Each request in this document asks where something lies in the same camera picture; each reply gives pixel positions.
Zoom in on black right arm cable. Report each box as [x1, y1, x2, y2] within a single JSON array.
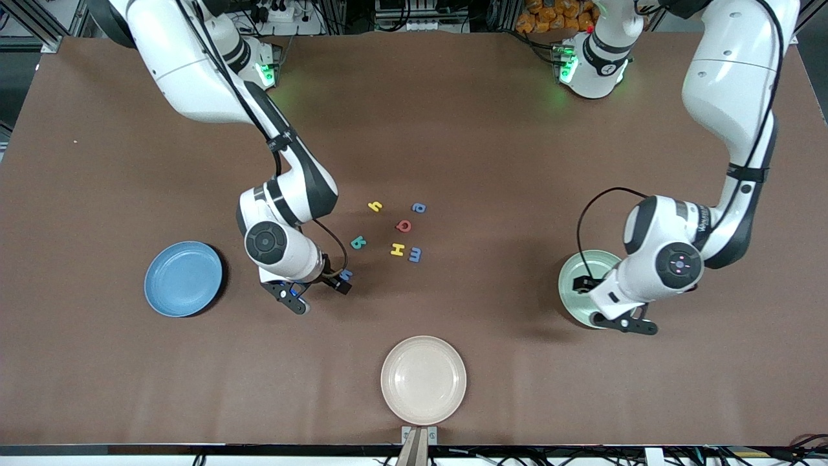
[[175, 0, 351, 279]]

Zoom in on green plate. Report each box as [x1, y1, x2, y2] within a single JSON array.
[[558, 249, 631, 330]]

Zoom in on orange snack bag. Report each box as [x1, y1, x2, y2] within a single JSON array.
[[516, 0, 599, 34]]

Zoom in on cream plate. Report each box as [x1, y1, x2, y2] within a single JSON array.
[[380, 335, 468, 427]]

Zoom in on aluminium frame profile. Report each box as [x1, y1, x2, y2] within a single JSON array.
[[796, 0, 828, 33], [0, 0, 91, 52]]

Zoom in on blue plate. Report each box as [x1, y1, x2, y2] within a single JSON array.
[[144, 241, 224, 318]]

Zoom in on white power strip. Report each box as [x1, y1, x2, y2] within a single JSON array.
[[249, 0, 324, 36], [375, 16, 447, 33]]

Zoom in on brown table cover sheet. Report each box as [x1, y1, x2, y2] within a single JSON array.
[[0, 29, 828, 447]]

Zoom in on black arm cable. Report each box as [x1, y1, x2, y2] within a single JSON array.
[[577, 0, 787, 280], [175, 0, 351, 279]]

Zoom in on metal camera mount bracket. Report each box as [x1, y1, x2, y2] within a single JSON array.
[[396, 426, 438, 466]]

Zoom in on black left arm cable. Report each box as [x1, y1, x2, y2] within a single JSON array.
[[577, 0, 787, 280]]

